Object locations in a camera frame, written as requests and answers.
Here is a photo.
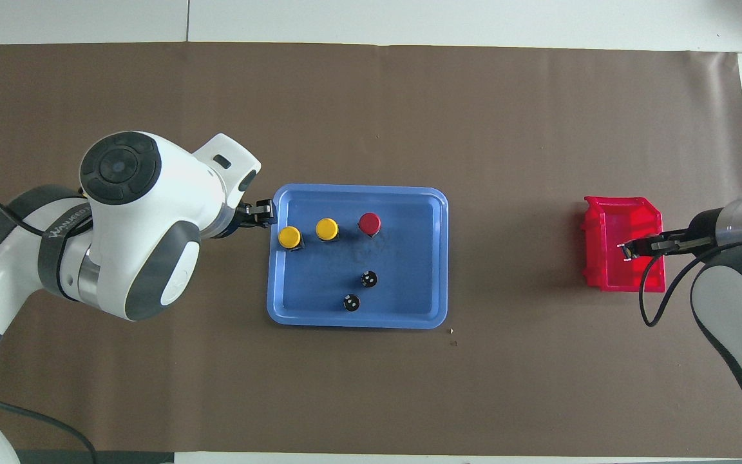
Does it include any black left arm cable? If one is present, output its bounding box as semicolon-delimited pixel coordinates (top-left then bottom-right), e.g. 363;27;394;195
0;193;98;464

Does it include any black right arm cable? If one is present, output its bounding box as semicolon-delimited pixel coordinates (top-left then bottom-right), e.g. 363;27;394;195
640;242;742;328

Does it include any blue plastic tray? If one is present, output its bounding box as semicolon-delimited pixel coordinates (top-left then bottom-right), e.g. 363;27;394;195
266;184;450;330

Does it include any brown paper table mat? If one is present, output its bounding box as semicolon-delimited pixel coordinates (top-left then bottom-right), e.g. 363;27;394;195
0;42;742;455

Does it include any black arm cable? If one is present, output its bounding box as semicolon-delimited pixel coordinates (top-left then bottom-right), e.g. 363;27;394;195
0;193;98;464
640;242;742;328

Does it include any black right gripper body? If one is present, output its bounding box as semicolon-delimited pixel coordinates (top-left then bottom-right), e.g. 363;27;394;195
651;209;723;255

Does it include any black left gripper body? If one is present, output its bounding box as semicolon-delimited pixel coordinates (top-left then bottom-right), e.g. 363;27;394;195
213;201;262;239

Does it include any red plastic bin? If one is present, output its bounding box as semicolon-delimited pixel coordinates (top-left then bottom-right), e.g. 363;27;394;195
581;196;667;293

